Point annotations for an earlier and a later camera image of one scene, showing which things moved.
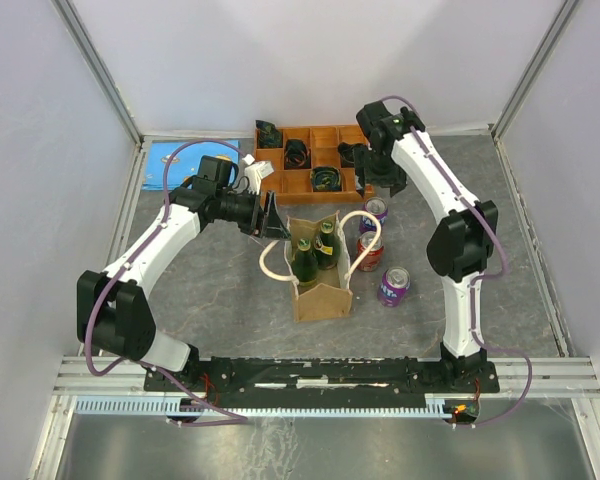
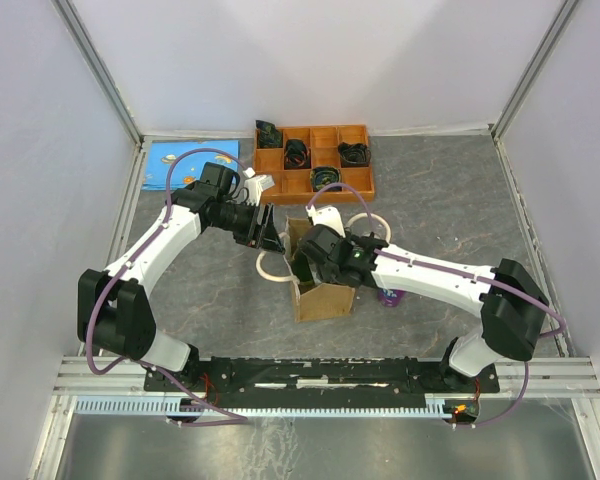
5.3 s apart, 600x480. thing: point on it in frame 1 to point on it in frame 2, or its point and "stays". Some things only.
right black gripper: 395,180 to 321,270
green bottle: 305,263 stays
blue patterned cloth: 171,163 stays
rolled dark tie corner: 268,135 stays
